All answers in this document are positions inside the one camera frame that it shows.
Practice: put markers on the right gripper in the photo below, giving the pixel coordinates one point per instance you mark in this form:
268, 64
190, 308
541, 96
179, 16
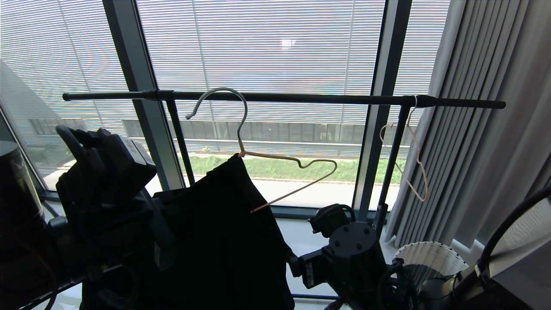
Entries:
316, 267

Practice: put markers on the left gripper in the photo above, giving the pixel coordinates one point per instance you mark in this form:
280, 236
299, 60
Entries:
120, 232

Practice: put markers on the black garment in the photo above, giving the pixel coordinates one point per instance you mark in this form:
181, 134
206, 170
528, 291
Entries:
215, 241

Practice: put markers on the pink clothes hanger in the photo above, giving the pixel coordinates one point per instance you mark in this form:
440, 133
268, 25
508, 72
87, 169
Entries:
246, 110
424, 181

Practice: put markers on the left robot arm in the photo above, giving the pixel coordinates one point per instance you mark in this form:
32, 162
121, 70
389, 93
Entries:
21, 193

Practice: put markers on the white laundry basket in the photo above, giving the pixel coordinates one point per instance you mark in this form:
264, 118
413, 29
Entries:
430, 254

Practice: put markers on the black clothes rack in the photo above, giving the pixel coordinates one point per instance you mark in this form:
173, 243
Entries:
301, 98

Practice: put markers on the window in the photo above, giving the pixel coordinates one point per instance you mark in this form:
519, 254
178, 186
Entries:
280, 43

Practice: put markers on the beige curtain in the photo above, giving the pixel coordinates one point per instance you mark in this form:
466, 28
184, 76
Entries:
495, 107

